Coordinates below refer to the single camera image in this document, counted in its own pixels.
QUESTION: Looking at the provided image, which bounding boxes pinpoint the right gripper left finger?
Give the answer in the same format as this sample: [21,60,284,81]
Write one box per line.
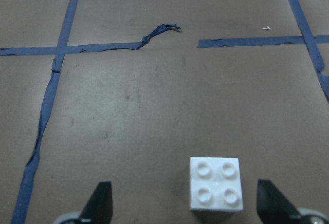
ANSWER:
[79,181,113,223]

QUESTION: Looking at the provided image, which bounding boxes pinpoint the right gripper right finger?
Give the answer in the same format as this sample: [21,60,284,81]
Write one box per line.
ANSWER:
[257,179,302,224]

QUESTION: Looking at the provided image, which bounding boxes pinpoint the white block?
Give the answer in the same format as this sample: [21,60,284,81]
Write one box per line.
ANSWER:
[190,157,244,212]

